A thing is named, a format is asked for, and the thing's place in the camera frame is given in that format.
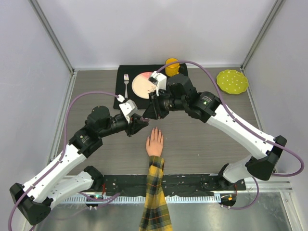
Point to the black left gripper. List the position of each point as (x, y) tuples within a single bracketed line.
[(135, 124)]

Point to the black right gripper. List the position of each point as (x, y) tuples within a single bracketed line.
[(154, 108)]

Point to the yellow plaid sleeve forearm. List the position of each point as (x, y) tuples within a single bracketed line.
[(155, 215)]

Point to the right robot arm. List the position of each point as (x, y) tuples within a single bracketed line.
[(178, 94)]

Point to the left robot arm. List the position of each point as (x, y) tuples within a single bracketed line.
[(37, 197)]

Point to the mannequin hand with painted nails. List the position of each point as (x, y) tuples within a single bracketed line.
[(154, 143)]

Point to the pink cream plate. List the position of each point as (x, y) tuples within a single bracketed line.
[(142, 86)]

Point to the silver fork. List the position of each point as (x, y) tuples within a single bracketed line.
[(126, 82)]

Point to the yellow mug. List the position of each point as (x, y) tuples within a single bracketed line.
[(175, 69)]

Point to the black placemat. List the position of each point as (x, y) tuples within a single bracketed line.
[(133, 71)]

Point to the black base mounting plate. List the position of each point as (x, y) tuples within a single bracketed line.
[(172, 184)]

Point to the green polka dot plate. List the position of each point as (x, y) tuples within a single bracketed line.
[(232, 82)]

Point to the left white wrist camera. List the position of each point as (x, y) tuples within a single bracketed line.
[(128, 108)]

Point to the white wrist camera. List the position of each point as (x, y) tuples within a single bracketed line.
[(128, 108), (159, 80)]

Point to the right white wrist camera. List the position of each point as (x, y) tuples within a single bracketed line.
[(159, 80)]

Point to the white slotted cable duct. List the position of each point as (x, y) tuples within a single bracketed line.
[(79, 199)]

